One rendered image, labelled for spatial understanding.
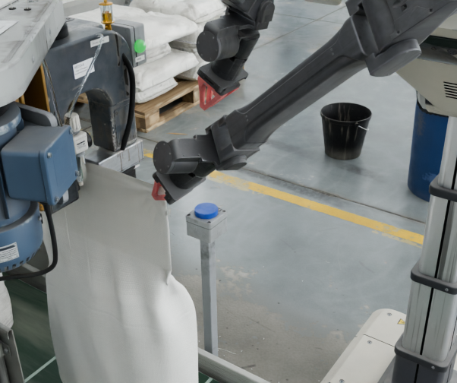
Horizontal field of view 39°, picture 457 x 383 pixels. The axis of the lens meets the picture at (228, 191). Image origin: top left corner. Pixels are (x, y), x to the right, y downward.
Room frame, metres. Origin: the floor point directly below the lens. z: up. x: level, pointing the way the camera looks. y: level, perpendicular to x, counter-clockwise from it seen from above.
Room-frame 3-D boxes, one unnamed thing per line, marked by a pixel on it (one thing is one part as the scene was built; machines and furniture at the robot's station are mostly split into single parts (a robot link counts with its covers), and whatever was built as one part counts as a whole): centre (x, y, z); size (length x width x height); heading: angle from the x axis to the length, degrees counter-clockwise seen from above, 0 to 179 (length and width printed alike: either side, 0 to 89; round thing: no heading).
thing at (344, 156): (3.46, -0.69, 0.13); 0.30 x 0.30 x 0.26
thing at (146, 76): (4.14, 0.53, 0.32); 0.66 x 0.43 x 0.15; 147
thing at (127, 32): (1.41, 0.22, 1.29); 0.08 x 0.05 x 0.09; 55
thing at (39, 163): (0.88, 0.28, 1.25); 0.10 x 0.08 x 0.12; 170
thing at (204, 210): (1.41, 0.06, 0.84); 0.06 x 0.06 x 0.02
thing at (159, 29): (4.15, 0.52, 0.56); 0.66 x 0.42 x 0.15; 145
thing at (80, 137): (1.17, 0.30, 1.14); 0.05 x 0.04 x 0.16; 145
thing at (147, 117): (4.51, 0.54, 0.07); 1.20 x 0.82 x 0.14; 147
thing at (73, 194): (1.18, 0.37, 1.04); 0.08 x 0.06 x 0.05; 145
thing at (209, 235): (1.41, 0.06, 0.81); 0.08 x 0.08 x 0.06; 55
